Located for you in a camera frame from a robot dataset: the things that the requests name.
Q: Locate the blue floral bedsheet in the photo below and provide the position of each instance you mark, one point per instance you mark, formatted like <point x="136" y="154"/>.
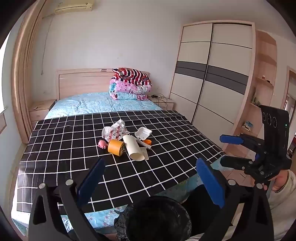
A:
<point x="92" y="103"/>

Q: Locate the striped folded quilt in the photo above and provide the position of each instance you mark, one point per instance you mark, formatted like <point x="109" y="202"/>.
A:
<point x="131" y="75"/>

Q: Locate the wooden nightstand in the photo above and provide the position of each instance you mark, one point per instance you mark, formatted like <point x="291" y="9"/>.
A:
<point x="40" y="111"/>
<point x="166" y="105"/>

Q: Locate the stack of books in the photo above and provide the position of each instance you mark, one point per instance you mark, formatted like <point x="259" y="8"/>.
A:
<point x="248" y="125"/>

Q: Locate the white cardboard tray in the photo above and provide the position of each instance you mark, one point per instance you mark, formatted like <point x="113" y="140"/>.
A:
<point x="143" y="132"/>

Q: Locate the white printed plastic bag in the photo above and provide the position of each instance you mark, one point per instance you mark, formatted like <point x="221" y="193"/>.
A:
<point x="114" y="133"/>

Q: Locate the pink printed folded quilt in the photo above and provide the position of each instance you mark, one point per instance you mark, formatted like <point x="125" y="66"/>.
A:
<point x="129" y="90"/>

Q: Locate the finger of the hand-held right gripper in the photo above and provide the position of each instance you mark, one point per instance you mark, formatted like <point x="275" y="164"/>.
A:
<point x="231" y="161"/>
<point x="230" y="139"/>

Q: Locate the white paper cup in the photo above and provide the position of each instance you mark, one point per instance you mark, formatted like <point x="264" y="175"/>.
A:
<point x="133" y="148"/>

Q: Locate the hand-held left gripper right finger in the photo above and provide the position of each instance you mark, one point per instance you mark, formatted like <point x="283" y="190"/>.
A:
<point x="210" y="183"/>

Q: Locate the wooden corner shelf unit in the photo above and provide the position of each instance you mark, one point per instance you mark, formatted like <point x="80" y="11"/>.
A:
<point x="263" y="58"/>

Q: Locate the white air conditioner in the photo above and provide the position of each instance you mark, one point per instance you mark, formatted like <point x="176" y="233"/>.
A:
<point x="74" y="7"/>

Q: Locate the white sliding door wardrobe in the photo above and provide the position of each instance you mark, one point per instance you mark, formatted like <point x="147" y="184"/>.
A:
<point x="208" y="81"/>

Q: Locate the person's black pants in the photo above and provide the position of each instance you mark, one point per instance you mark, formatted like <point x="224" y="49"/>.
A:
<point x="198" y="199"/>

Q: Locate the pink toy pig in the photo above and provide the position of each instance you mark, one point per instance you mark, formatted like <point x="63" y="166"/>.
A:
<point x="102" y="144"/>

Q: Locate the person's right hand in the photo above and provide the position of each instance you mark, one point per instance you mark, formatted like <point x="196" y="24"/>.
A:
<point x="281" y="180"/>

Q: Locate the orange tape roll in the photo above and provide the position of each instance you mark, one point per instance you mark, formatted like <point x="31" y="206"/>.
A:
<point x="114" y="147"/>

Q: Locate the trash bin with black bag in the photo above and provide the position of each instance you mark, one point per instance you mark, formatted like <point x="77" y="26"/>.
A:
<point x="157" y="220"/>

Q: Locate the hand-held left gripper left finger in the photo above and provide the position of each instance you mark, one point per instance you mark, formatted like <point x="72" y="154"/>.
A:
<point x="92" y="178"/>

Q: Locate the black checked mat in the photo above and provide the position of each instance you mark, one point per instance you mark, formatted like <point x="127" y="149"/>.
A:
<point x="69" y="143"/>

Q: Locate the wooden door frame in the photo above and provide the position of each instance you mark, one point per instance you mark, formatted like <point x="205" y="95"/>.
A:
<point x="286" y="92"/>

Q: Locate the wooden bed headboard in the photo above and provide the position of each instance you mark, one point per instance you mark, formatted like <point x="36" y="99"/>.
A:
<point x="83" y="81"/>

